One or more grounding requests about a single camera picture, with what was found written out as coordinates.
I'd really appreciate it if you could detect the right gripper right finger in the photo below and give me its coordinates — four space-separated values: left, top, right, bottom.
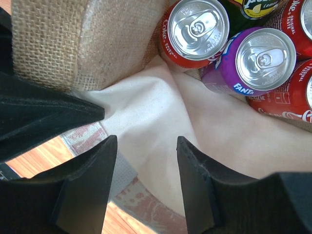
176 136 312 234

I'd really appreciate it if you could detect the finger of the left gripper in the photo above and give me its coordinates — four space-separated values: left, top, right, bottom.
0 73 105 162

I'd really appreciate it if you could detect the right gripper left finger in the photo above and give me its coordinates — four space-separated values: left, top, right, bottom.
0 135 117 234

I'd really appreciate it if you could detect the burlap canvas tote bag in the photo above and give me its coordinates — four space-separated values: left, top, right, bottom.
11 0 312 234

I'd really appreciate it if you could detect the purple fanta can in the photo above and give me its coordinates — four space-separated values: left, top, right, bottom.
201 27 296 97

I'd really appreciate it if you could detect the red cola can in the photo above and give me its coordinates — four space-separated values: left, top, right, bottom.
247 59 312 123
264 0 312 61
160 0 230 72

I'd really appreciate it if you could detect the green glass bottle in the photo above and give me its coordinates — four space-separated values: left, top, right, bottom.
220 0 287 37

